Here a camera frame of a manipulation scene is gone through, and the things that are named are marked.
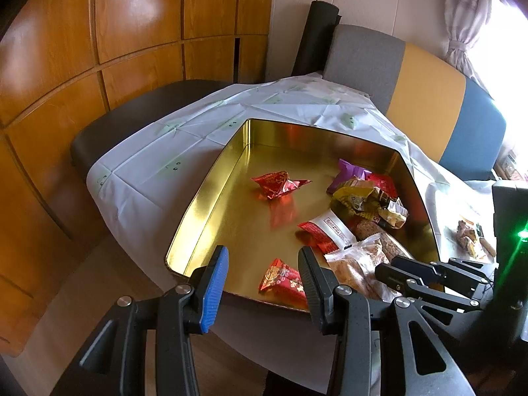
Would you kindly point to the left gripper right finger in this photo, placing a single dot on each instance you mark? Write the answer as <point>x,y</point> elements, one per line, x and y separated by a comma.
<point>336,309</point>

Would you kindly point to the purple snack packet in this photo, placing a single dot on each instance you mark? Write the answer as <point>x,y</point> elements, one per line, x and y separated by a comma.
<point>346,172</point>

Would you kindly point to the gold tin snack box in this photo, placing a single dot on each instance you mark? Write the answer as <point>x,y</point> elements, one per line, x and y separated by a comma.
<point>229,208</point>

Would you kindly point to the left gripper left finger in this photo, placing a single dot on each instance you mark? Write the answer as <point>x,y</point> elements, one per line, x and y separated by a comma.
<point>189,308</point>

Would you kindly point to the grey yellow blue chair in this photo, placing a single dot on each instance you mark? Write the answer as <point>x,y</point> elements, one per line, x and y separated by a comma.
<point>447,115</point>

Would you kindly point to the white cloud-print tablecloth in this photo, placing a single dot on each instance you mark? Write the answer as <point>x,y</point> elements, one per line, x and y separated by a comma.
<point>144,185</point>

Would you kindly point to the clear brown pastry packet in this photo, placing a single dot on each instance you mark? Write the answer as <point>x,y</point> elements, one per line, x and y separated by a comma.
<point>355,267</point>

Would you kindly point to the black side chair seat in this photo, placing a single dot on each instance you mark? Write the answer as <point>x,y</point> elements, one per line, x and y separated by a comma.
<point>110,129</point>

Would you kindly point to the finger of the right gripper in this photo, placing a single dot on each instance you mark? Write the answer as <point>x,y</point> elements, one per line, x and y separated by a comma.
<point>413,287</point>
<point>456,274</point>

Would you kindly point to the white red snack packet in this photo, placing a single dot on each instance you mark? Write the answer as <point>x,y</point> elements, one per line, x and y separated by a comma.
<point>329,233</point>

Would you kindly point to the orange-edged mixed snack bag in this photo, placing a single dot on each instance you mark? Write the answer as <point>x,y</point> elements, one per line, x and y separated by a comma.
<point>470,238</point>

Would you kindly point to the small red foil packet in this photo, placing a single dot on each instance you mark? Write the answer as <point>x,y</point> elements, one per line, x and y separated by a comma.
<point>385,183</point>

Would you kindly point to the white tied curtain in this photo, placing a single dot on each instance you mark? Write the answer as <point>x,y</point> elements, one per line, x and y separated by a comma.
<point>464,19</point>

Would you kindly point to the brown patterned snack packet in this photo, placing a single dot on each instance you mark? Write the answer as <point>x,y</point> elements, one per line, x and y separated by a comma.
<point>367,200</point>

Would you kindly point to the red floral snack packet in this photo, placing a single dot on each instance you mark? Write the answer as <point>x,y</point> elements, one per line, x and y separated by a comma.
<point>284,284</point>

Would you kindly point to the wooden wall cabinet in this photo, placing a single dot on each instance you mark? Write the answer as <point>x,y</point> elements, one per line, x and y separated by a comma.
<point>64,63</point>

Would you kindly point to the red foil snack packet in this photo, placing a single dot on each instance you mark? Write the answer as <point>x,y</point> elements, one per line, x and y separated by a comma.
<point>278,184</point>

